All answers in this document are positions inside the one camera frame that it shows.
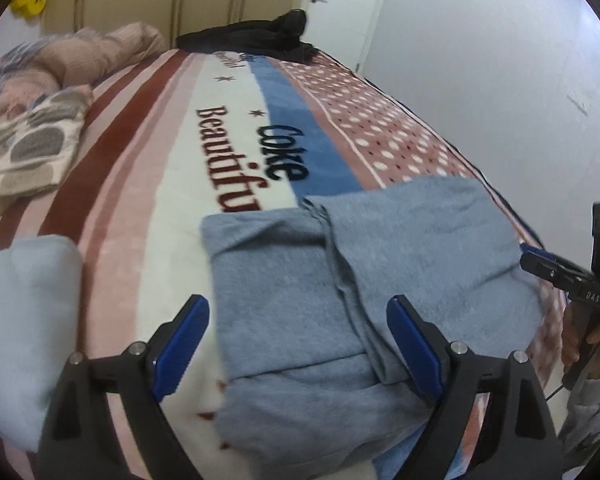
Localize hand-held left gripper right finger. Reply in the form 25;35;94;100
386;295;565;480

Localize person's right hand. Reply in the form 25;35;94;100
561;306;600;374

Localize beige pillow with grey spots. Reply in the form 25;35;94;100
0;84;95;211

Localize pink quilt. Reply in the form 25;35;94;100
0;22;168;121

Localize person's right forearm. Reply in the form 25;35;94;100
560;355;600;461

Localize light blue folded cloth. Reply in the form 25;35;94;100
0;235;85;453

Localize grey-blue pants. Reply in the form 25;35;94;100
200;176;548;466

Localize black clothes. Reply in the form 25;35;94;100
176;9;321;65

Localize white door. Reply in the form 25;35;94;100
302;0;396;73

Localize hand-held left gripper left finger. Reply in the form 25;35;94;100
37;294;211;480

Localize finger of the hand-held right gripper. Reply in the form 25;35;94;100
519;244;596;293

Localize printed striped dotted bed blanket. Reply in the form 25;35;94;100
0;47;571;480

